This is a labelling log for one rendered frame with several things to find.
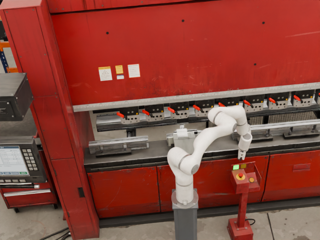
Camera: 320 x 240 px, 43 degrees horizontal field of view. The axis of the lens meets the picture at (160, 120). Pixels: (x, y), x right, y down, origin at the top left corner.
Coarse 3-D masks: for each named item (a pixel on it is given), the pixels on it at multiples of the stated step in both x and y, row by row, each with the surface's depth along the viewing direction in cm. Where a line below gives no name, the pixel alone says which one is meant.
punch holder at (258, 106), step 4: (244, 96) 326; (248, 96) 322; (252, 96) 322; (256, 96) 322; (260, 96) 323; (248, 100) 324; (252, 100) 325; (256, 100) 325; (260, 100) 325; (244, 104) 328; (252, 104) 327; (256, 104) 327; (260, 104) 327; (244, 108) 330; (248, 108) 329; (252, 108) 329; (256, 108) 329; (260, 108) 330
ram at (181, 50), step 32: (224, 0) 271; (256, 0) 273; (288, 0) 275; (64, 32) 276; (96, 32) 278; (128, 32) 280; (160, 32) 282; (192, 32) 284; (224, 32) 286; (256, 32) 288; (288, 32) 290; (64, 64) 291; (96, 64) 294; (128, 64) 296; (160, 64) 298; (192, 64) 300; (224, 64) 302; (256, 64) 304; (288, 64) 306; (96, 96) 311; (128, 96) 313; (160, 96) 315; (224, 96) 320
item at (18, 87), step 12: (0, 84) 242; (12, 84) 241; (24, 84) 247; (0, 96) 233; (12, 96) 232; (24, 96) 247; (0, 108) 238; (12, 108) 239; (24, 108) 247; (0, 120) 245; (12, 120) 245
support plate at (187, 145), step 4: (188, 132) 343; (192, 132) 343; (176, 136) 340; (188, 136) 339; (192, 136) 339; (176, 140) 336; (180, 140) 336; (184, 140) 335; (188, 140) 335; (192, 140) 335; (176, 144) 332; (180, 144) 332; (184, 144) 332; (188, 144) 331; (192, 144) 331; (184, 148) 328; (188, 148) 328; (192, 148) 328; (188, 152) 324; (192, 152) 324
